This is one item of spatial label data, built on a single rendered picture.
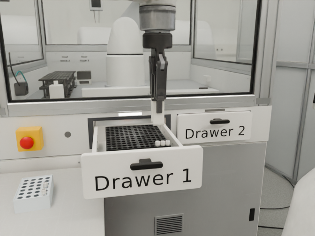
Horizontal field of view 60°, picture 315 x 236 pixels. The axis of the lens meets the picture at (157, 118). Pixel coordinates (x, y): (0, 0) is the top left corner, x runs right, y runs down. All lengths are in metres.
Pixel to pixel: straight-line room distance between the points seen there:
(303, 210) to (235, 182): 0.94
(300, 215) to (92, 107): 0.79
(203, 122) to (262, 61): 0.32
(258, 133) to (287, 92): 1.55
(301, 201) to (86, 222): 0.54
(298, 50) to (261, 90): 1.51
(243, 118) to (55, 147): 0.69
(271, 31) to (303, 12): 1.50
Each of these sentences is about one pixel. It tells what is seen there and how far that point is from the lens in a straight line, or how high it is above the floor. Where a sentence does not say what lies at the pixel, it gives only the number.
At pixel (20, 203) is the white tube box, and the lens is 0.79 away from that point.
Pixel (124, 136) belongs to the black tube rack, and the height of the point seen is 0.90.
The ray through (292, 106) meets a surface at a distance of 2.63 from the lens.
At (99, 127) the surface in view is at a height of 0.89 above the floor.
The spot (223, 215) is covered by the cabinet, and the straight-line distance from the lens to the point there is 1.24.
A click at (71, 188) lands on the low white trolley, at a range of 0.87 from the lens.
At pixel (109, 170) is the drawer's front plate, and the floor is 0.89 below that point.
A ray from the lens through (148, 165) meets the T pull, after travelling 0.62.
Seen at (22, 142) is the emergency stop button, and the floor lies 0.88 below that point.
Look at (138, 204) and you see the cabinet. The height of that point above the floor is 0.58.
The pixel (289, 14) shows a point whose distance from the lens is 2.71.
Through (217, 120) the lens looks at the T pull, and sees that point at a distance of 0.99.
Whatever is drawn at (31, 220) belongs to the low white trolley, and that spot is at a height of 0.76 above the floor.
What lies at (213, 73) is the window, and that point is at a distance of 1.03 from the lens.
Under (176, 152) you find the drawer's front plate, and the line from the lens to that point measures 0.66.
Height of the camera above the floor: 1.16
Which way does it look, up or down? 15 degrees down
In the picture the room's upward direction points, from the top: straight up
